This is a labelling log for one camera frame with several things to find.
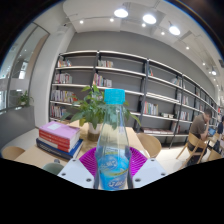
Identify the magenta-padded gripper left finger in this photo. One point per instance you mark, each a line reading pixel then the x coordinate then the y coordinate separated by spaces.
pixel 75 171

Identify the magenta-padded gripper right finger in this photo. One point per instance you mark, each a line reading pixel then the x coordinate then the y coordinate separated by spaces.
pixel 148 171

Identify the clear blue-capped drink bottle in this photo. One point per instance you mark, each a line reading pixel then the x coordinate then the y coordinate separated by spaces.
pixel 112 166

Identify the grey-green patterned cup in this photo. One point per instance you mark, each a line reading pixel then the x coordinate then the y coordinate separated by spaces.
pixel 53 167

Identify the light wooden chair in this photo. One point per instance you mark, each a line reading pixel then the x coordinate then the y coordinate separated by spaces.
pixel 11 152
pixel 150 143

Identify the red book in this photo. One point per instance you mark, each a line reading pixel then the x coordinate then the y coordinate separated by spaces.
pixel 53 142

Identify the pink-covered book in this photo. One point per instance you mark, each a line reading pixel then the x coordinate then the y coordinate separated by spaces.
pixel 60 129

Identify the group of wooden chairs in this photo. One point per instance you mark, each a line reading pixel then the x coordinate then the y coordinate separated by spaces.
pixel 196 143

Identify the green potted plant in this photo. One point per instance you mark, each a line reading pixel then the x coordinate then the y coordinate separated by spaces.
pixel 90 111

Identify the person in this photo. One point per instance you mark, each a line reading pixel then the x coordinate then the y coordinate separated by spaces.
pixel 220 128
pixel 198 128

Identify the open laptop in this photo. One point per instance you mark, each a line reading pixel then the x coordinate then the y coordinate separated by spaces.
pixel 212 132

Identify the small leafy potted plant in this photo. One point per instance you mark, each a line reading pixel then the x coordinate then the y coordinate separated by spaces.
pixel 25 99

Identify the grey bookshelf unit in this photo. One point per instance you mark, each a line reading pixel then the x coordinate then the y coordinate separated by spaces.
pixel 126 80

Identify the group of ceiling lights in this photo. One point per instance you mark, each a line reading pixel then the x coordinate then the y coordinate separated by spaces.
pixel 149 18

